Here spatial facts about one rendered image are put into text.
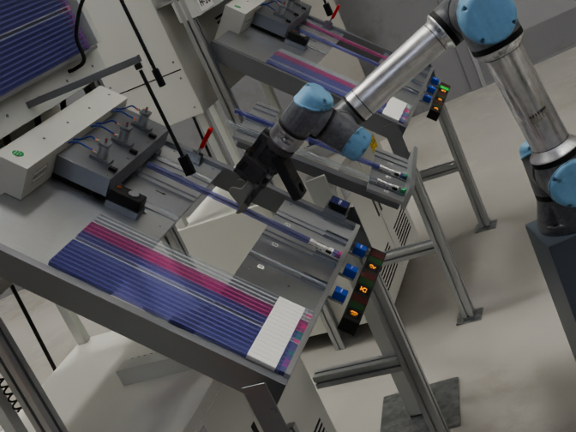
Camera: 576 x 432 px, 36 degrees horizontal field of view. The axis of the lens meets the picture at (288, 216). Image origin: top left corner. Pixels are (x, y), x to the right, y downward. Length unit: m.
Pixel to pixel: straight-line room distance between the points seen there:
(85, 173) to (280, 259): 0.48
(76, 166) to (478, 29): 0.91
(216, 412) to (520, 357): 1.15
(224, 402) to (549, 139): 0.94
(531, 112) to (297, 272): 0.62
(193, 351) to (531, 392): 1.28
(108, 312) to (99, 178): 0.38
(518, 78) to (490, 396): 1.12
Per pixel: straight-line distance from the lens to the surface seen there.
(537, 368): 2.81
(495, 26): 1.92
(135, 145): 2.15
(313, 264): 2.06
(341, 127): 1.94
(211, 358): 1.70
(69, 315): 2.69
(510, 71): 1.97
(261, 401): 1.67
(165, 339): 1.72
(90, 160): 2.04
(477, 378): 2.86
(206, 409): 2.04
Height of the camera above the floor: 1.48
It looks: 17 degrees down
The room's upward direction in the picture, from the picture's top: 25 degrees counter-clockwise
